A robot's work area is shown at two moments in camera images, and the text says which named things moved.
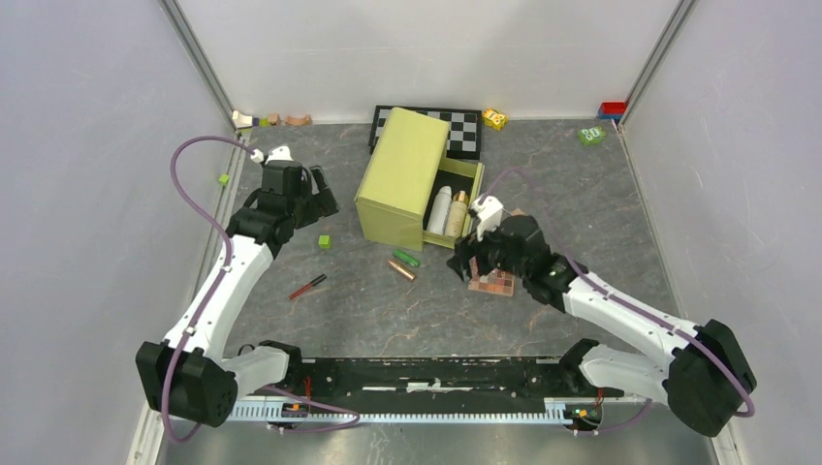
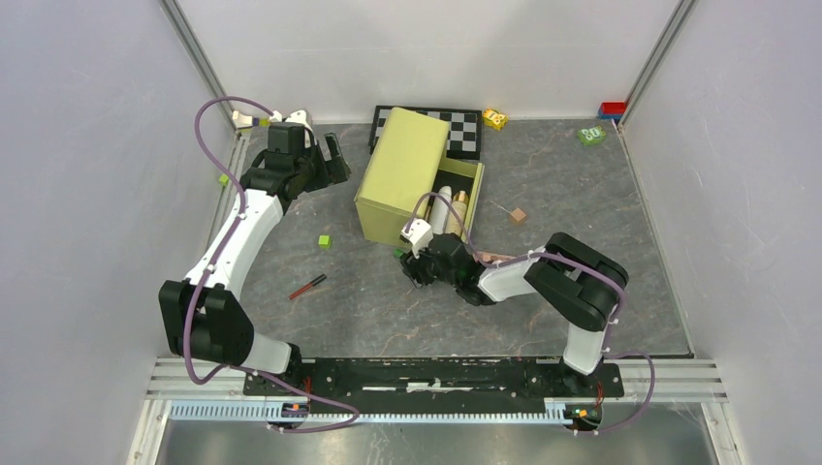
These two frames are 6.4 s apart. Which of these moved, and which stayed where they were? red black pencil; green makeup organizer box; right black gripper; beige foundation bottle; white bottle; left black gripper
Moved: left black gripper; right black gripper
Stayed: beige foundation bottle; red black pencil; green makeup organizer box; white bottle
